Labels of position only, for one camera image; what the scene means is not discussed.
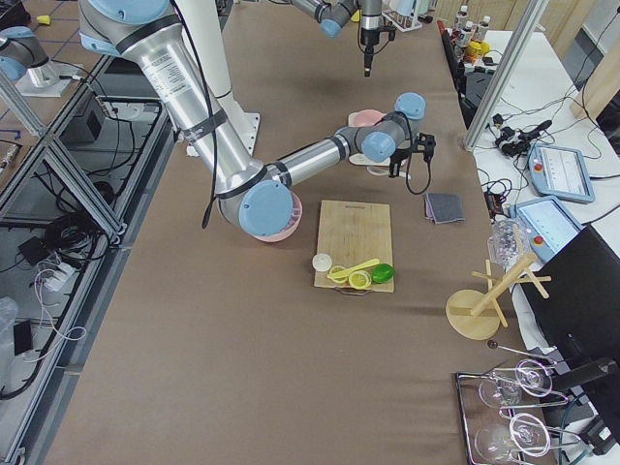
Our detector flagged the black monitor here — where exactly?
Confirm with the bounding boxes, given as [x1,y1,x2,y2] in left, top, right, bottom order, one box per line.
[523,226,619,368]

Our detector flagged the cream rabbit tray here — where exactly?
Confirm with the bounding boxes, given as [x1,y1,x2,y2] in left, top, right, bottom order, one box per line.
[347,111,388,169]

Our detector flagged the lower wine glass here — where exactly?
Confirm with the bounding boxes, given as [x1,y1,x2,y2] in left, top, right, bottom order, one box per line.
[474,413,551,464]

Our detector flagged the teach pendant tablet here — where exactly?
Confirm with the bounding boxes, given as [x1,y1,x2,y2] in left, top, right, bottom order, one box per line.
[509,196,584,263]
[528,143,596,203]

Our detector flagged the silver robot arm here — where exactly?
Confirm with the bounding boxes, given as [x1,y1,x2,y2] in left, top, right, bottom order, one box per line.
[291,0,396,78]
[78,1,435,241]

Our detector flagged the wooden cup tree stand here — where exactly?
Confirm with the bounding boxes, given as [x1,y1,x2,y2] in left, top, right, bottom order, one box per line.
[446,251,551,340]

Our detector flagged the white wire cup rack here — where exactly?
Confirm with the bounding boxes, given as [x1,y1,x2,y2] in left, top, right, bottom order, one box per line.
[383,0,432,32]

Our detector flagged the lemon slices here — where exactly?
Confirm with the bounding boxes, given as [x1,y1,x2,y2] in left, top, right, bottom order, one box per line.
[327,265,372,291]

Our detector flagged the yellow plastic knife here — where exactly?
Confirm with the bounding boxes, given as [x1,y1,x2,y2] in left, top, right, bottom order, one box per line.
[327,258,381,280]

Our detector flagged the green lime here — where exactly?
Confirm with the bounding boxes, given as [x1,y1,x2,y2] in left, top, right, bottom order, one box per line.
[371,263,395,284]

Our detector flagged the small pink bowl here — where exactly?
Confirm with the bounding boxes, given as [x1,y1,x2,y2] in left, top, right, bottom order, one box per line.
[348,109,385,127]

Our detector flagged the far teach pendant tablet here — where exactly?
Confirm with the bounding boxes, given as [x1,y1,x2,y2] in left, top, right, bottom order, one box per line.
[528,143,596,203]

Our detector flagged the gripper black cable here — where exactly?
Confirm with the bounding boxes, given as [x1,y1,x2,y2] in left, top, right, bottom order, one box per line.
[357,18,394,57]
[404,115,434,197]

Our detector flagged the crumpled clear plastic bag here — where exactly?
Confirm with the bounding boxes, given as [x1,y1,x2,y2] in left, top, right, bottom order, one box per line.
[487,219,532,270]

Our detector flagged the bamboo cutting board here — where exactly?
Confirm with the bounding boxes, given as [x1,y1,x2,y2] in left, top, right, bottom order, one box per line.
[316,200,393,268]

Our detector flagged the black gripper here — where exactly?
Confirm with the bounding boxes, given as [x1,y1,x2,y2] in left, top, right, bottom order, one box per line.
[388,133,436,178]
[359,14,395,78]

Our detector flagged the grey folded cloth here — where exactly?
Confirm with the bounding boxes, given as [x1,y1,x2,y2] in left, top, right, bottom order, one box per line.
[423,193,465,225]

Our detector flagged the near teach pendant tablet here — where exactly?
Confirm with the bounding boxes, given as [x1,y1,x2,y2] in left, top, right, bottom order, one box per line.
[509,196,584,263]

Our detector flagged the upper wine glass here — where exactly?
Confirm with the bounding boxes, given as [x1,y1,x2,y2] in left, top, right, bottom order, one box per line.
[479,358,552,411]

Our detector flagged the large pink ice bowl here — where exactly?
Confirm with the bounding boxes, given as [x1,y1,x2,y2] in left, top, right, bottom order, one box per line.
[255,192,303,243]

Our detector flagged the wine glass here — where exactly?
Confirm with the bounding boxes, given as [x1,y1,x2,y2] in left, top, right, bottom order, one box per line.
[474,413,551,464]
[479,358,552,411]

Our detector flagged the aluminium frame post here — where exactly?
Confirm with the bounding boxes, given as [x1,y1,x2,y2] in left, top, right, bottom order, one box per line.
[463,0,548,153]

